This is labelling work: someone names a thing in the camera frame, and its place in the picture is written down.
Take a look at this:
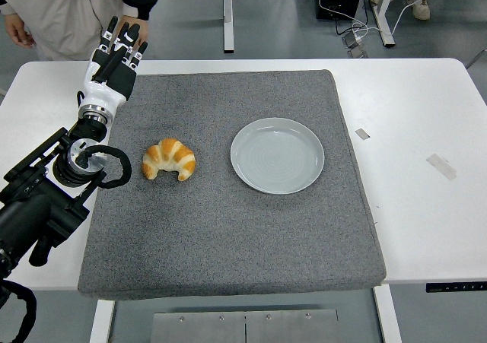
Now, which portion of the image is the white table leg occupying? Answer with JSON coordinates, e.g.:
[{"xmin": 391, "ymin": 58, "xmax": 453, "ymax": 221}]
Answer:
[
  {"xmin": 373, "ymin": 284, "xmax": 403, "ymax": 343},
  {"xmin": 89, "ymin": 300, "xmax": 116, "ymax": 343}
]

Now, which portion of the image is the grey round plate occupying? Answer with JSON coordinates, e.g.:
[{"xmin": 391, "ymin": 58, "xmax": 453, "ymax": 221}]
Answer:
[{"xmin": 230, "ymin": 117, "xmax": 326, "ymax": 195}]

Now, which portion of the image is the person's right hand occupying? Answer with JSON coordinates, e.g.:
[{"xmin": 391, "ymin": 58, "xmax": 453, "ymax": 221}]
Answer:
[{"xmin": 4, "ymin": 14, "xmax": 37, "ymax": 49}]

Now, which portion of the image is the black table control panel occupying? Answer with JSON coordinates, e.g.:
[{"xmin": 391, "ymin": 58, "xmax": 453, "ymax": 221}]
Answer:
[{"xmin": 425, "ymin": 281, "xmax": 487, "ymax": 294}]

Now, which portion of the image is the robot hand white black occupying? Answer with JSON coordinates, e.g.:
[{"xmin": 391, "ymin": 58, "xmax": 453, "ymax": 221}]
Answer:
[{"xmin": 78, "ymin": 15, "xmax": 149, "ymax": 116}]

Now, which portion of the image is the grey chair part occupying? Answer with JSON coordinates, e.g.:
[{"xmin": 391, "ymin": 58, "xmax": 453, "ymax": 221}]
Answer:
[{"xmin": 466, "ymin": 48, "xmax": 487, "ymax": 70}]

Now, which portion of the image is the person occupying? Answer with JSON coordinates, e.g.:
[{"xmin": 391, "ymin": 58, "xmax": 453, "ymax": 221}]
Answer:
[{"xmin": 0, "ymin": 0, "xmax": 160, "ymax": 61}]

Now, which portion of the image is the white desk leg straight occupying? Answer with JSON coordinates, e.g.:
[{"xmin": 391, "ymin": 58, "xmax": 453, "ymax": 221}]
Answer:
[{"xmin": 222, "ymin": 0, "xmax": 234, "ymax": 53}]

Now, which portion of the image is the grey metal plate with screws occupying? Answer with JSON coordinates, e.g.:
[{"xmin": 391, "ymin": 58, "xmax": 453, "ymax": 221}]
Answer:
[{"xmin": 151, "ymin": 308, "xmax": 339, "ymax": 343}]

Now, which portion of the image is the person's left hand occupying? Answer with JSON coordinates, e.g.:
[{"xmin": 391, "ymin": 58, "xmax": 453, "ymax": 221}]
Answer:
[{"xmin": 116, "ymin": 14, "xmax": 149, "ymax": 49}]

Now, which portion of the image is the croissant bread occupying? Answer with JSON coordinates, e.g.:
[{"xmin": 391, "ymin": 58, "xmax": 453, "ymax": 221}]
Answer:
[{"xmin": 142, "ymin": 138, "xmax": 197, "ymax": 182}]

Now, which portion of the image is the large clear tape piece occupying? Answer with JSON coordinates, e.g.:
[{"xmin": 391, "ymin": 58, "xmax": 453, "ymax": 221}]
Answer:
[{"xmin": 425, "ymin": 154, "xmax": 457, "ymax": 182}]

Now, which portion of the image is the grey fabric mat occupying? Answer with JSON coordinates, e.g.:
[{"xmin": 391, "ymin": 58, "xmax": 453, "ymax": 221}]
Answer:
[{"xmin": 77, "ymin": 68, "xmax": 387, "ymax": 301}]

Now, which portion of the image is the white desk leg slanted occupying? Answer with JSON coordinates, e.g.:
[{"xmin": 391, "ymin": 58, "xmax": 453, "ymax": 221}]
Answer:
[{"xmin": 371, "ymin": 0, "xmax": 396, "ymax": 48}]

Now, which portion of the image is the white cable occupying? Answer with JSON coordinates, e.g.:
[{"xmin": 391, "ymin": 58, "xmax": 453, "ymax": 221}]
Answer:
[{"xmin": 318, "ymin": 0, "xmax": 422, "ymax": 40}]

